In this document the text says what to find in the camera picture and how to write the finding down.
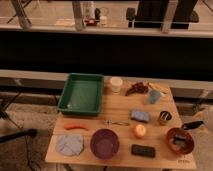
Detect black rectangular block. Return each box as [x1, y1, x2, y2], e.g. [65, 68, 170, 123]
[131, 144, 156, 158]

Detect black dish brush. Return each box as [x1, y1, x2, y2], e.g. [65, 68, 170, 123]
[173, 121, 204, 148]

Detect light blue cup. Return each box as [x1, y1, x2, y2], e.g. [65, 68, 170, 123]
[148, 90, 161, 104]

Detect blue sponge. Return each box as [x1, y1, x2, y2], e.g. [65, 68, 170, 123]
[131, 109, 150, 123]

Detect metal tin can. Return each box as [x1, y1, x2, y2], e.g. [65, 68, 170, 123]
[158, 111, 172, 125]

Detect purple bowl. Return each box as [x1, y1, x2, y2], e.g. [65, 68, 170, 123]
[90, 129, 120, 160]

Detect red bowl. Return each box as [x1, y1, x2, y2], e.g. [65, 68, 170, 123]
[166, 128, 194, 155]

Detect white cup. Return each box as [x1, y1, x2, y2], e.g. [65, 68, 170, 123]
[110, 77, 123, 93]

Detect metal spoon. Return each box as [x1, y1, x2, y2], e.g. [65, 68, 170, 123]
[103, 120, 130, 126]

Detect blue folded cloth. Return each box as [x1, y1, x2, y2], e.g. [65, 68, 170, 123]
[55, 134, 84, 156]

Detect black tripod stand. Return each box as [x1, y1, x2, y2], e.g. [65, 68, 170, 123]
[0, 93, 38, 144]

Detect orange carrot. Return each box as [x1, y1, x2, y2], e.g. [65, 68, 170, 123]
[64, 124, 89, 131]

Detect yellow red apple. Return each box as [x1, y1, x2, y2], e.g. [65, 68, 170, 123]
[133, 124, 146, 139]

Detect green plastic tray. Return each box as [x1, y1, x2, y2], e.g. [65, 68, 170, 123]
[58, 73, 104, 116]

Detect wooden stick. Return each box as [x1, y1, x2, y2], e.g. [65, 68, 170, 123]
[148, 82, 167, 94]

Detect black office chair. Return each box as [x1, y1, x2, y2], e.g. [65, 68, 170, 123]
[126, 0, 199, 29]

